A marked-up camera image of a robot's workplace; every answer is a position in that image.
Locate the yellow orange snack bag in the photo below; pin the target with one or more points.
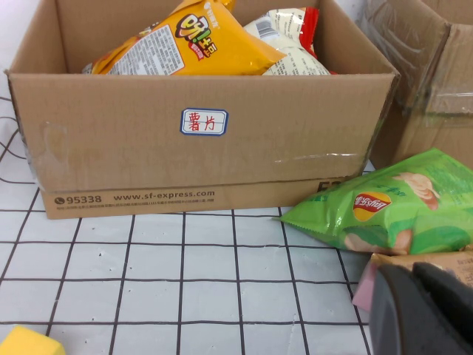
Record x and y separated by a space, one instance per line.
207 48

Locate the cardboard box with biscuit label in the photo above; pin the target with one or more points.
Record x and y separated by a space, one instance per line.
425 92

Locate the brown biscuit pack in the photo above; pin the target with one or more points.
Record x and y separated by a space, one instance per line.
443 260

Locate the yellow foam block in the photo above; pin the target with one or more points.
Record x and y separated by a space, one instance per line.
26 344

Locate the cardboard box with chips label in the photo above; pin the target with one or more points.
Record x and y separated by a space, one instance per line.
111 148

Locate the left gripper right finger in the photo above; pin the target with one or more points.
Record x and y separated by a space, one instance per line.
451 299

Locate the white black grid tablecloth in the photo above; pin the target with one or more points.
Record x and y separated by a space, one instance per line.
184 296

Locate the green Lay's chips bag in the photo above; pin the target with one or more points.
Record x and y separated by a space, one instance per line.
406 207

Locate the white and red snack bag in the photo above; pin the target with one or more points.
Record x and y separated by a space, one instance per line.
292 55

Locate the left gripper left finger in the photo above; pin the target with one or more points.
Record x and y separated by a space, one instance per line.
399 325

